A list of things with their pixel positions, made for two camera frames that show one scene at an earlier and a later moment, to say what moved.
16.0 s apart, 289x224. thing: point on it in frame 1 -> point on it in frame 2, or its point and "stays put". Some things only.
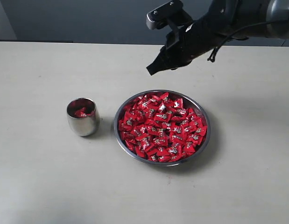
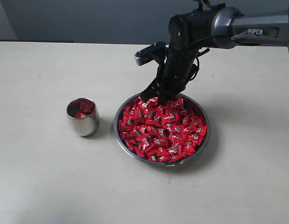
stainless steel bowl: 163,127 stays put
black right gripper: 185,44 -> 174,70
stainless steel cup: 83,117 stays put
